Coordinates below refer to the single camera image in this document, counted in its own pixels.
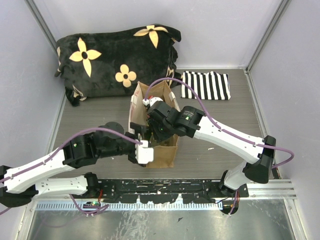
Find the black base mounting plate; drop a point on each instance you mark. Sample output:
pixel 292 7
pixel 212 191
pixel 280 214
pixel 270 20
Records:
pixel 158 191

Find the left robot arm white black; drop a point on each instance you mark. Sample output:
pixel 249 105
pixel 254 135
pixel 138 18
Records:
pixel 23 183

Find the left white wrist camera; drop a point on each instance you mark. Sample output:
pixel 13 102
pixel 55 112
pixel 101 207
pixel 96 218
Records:
pixel 143 153

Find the black white striped cloth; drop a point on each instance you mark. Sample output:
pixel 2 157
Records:
pixel 208 86

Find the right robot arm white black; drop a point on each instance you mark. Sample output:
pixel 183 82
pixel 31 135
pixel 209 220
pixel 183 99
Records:
pixel 257 153

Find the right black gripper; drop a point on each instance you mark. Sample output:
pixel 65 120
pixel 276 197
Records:
pixel 157 136

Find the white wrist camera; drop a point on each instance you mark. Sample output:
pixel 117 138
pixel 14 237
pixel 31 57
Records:
pixel 151 101
pixel 143 153

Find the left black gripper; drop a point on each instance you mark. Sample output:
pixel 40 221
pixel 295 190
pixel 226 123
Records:
pixel 139 131

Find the black floral plush blanket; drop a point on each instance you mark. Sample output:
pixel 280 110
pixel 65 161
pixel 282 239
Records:
pixel 112 64

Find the brown burlap canvas bag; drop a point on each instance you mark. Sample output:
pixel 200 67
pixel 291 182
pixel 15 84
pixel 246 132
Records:
pixel 165 152

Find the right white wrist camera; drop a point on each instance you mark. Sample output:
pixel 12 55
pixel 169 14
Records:
pixel 151 101

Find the aluminium frame rail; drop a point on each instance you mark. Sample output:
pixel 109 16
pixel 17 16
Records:
pixel 168 209

